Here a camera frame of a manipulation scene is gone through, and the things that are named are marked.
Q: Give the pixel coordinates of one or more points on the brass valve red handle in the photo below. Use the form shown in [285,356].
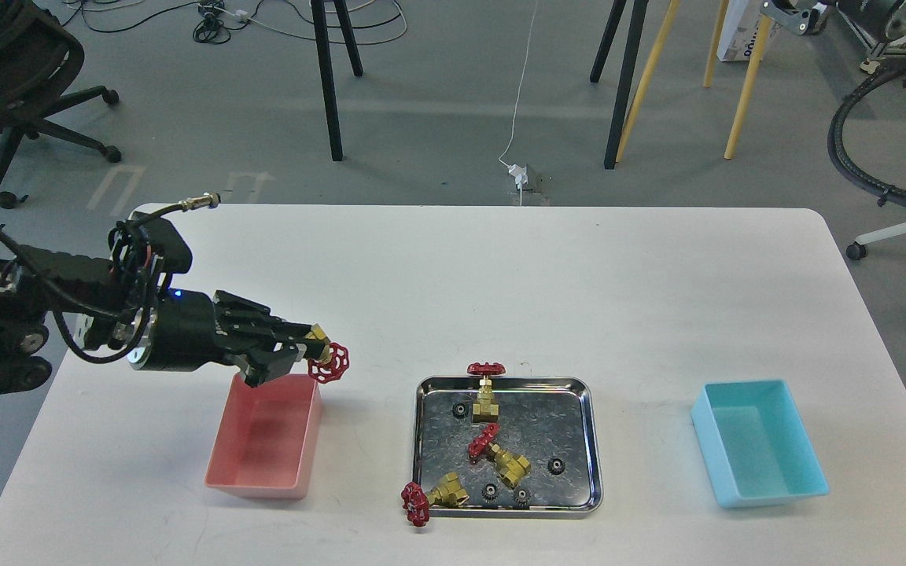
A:
[511,468]
[417,502]
[327,361]
[485,408]

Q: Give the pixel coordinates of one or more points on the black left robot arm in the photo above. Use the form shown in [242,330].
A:
[124,307]

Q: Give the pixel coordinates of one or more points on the black office chair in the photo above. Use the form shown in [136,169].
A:
[39,60]

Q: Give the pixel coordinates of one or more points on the white cardboard box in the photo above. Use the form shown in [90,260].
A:
[738,34]

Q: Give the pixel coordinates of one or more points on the brass valve bottom red handle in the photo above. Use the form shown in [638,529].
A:
[417,502]

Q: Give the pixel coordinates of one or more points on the blue plastic box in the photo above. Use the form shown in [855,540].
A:
[754,444]

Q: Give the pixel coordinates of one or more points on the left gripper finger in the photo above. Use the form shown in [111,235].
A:
[261,362]
[235,314]

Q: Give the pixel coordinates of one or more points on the brass valve top red handle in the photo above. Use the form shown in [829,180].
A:
[485,408]

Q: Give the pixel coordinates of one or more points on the black tripod stand left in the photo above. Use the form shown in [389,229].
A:
[322,43]

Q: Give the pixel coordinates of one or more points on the yellow wooden easel legs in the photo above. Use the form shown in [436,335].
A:
[650,67]

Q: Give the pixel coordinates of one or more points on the pink plastic box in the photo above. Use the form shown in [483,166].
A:
[266,442]

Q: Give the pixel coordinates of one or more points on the aluminium frame cart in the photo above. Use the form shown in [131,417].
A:
[874,63]

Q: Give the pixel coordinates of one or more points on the black tripod stand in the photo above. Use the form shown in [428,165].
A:
[322,43]
[630,57]

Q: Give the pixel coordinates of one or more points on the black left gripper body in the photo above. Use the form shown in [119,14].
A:
[188,329]

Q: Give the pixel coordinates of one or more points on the black tripod stand right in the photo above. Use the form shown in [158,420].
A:
[630,57]

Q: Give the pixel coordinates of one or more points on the shiny metal tray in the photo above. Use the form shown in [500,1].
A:
[540,417]

